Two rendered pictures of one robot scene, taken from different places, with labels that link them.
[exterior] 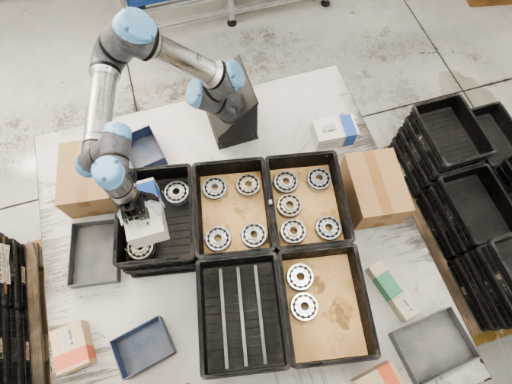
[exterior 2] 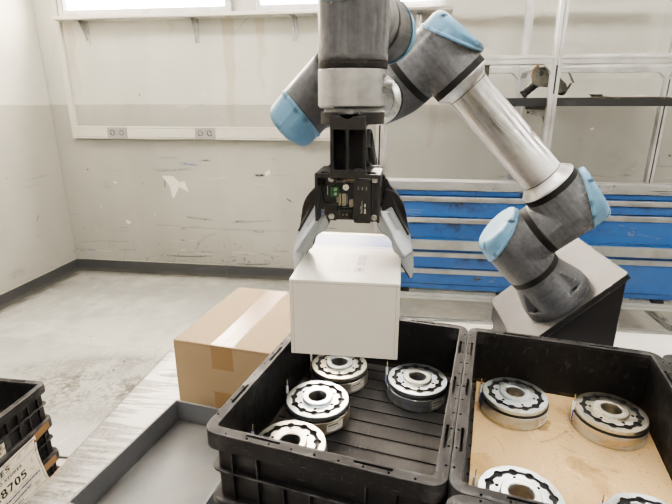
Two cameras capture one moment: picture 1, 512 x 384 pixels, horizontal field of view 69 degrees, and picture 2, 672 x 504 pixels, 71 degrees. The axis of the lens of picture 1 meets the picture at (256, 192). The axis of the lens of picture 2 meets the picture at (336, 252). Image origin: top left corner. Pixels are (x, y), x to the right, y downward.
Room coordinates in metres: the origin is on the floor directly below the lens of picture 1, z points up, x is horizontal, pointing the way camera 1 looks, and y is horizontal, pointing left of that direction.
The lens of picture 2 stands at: (-0.08, 0.16, 1.31)
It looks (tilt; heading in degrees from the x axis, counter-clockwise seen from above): 17 degrees down; 25
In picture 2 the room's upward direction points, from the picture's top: straight up
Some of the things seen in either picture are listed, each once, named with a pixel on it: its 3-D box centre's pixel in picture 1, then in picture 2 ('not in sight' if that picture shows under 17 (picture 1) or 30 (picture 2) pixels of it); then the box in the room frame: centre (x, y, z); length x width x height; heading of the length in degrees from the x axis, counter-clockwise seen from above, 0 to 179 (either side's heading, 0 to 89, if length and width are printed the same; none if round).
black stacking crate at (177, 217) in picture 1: (158, 217); (359, 403); (0.51, 0.39, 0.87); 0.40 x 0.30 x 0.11; 7
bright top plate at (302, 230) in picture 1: (293, 231); not in sight; (0.46, -0.15, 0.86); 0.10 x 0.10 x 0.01
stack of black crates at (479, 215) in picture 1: (465, 213); not in sight; (0.75, -1.18, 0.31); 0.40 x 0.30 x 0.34; 17
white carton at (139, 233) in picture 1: (144, 212); (352, 286); (0.44, 0.38, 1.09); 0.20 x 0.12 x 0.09; 17
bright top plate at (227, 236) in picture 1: (218, 238); (520, 497); (0.43, 0.15, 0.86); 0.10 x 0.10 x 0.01
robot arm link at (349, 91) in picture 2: (123, 189); (355, 92); (0.42, 0.37, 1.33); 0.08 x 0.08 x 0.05
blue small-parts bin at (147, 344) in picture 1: (143, 347); not in sight; (0.03, 0.42, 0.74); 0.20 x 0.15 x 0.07; 119
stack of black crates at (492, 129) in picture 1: (485, 142); not in sight; (1.25, -1.44, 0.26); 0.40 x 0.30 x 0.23; 17
